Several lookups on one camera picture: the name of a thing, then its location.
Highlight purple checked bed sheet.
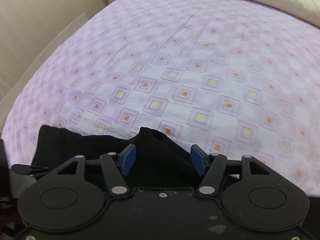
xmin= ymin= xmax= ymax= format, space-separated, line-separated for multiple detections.
xmin=2 ymin=0 xmax=319 ymax=196

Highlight black pants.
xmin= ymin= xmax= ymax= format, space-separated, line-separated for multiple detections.
xmin=31 ymin=125 xmax=203 ymax=188

